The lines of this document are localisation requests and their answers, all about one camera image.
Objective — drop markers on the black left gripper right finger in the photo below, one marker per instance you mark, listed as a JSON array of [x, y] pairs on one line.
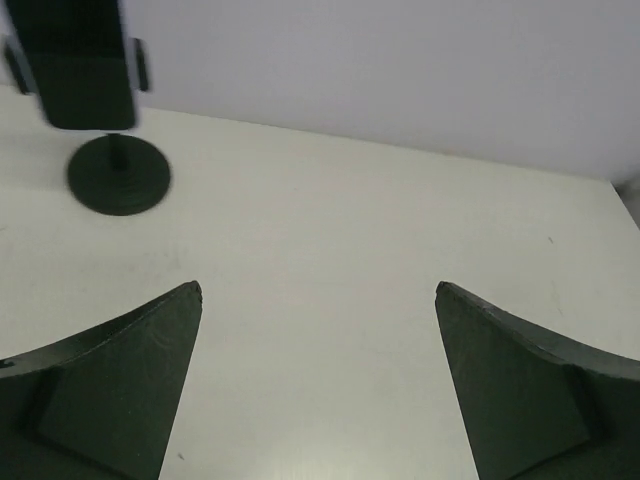
[[537, 404]]

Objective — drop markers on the smartphone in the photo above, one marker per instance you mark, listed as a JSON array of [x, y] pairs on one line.
[[76, 59]]

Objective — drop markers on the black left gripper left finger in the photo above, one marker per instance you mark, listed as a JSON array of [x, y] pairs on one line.
[[100, 404]]

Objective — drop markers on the black phone stand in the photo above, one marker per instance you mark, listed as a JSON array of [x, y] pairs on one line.
[[119, 174]]

